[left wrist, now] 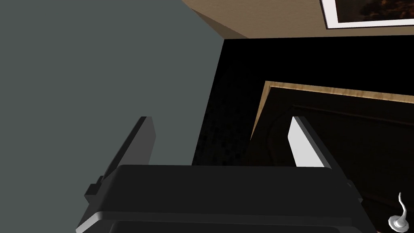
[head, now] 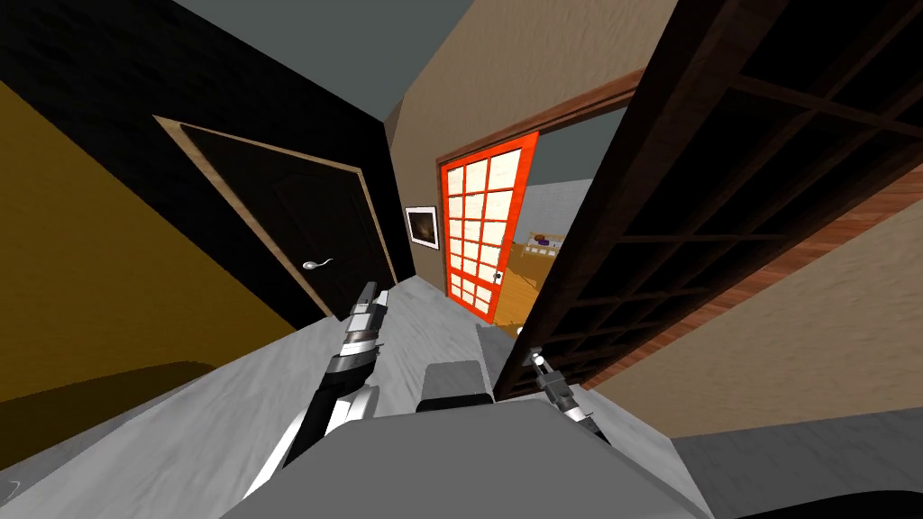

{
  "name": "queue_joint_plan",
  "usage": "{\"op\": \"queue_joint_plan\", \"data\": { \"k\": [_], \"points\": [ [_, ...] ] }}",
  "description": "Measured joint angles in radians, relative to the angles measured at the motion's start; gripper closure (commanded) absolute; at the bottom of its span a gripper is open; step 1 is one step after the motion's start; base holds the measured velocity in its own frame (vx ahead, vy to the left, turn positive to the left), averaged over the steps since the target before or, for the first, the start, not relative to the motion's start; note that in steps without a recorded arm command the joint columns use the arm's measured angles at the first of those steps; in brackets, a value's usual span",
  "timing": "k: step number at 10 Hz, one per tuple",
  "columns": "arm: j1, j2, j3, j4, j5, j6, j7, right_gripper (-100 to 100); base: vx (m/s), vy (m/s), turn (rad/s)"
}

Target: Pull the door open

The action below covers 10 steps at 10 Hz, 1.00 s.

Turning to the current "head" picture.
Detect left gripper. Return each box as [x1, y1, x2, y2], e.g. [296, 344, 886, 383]
[349, 280, 391, 337]

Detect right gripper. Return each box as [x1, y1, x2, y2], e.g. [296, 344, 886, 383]
[536, 360, 578, 406]

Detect white round door knob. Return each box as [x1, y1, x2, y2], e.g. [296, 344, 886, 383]
[515, 325, 544, 362]

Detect white framed dark picture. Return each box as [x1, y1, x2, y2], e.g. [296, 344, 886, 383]
[404, 205, 441, 251]

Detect black door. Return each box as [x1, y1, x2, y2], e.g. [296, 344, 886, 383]
[178, 122, 399, 319]

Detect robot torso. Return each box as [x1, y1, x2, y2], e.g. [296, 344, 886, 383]
[219, 360, 717, 519]

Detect orange lattice door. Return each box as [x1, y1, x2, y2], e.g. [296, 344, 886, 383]
[438, 131, 541, 325]

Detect pale wooden shelf unit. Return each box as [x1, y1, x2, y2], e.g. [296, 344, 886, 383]
[524, 231, 565, 257]

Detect dark brown lattice door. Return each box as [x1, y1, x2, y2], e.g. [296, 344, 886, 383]
[492, 0, 923, 402]

